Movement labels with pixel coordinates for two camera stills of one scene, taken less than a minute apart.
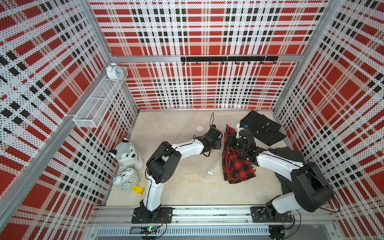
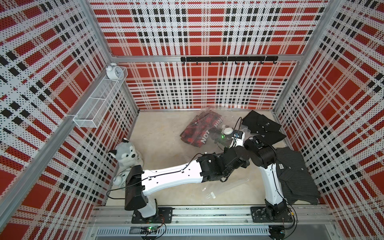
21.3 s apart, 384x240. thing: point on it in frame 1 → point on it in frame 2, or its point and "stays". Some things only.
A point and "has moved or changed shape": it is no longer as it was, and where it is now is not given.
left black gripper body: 216,145 → 226,174
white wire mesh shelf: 91,114 stays
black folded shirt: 262,128 stays
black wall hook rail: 255,58 stays
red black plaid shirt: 237,166 → 197,131
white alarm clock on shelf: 113,72 stays
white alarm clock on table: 126,179 stays
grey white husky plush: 127,155 stays
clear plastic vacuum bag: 205,142 has moved or changed shape
